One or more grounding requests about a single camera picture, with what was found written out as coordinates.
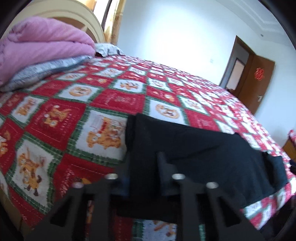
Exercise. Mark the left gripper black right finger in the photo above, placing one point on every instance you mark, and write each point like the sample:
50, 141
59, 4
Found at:
200, 211

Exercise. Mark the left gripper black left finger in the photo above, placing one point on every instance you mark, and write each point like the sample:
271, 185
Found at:
90, 211

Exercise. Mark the black pants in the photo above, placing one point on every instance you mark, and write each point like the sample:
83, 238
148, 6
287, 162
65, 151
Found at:
157, 149

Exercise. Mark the red patchwork bedspread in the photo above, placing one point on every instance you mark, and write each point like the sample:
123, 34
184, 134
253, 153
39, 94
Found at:
70, 126

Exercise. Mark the brown wooden cabinet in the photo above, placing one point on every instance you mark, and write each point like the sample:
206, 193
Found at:
289, 148

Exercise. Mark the red striped cushion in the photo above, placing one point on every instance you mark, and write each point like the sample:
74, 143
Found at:
292, 136

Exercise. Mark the brown wooden door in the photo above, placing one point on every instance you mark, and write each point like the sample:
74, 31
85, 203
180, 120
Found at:
252, 91

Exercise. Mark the grey patterned pillow under quilt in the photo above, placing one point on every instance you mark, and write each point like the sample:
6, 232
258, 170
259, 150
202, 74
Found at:
34, 73

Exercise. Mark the red door decoration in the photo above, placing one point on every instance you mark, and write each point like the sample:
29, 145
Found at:
259, 74

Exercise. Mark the white patterned pillow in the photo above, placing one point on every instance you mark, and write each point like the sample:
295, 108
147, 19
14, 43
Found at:
107, 49

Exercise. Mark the pink folded quilt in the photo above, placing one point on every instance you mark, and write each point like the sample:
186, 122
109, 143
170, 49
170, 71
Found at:
36, 40

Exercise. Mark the yellow curtain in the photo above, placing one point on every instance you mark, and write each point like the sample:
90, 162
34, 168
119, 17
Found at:
113, 20

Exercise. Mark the cream wooden headboard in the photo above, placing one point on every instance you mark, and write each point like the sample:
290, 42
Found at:
71, 12

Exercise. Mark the window with frame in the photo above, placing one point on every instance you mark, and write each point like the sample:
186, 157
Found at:
100, 8

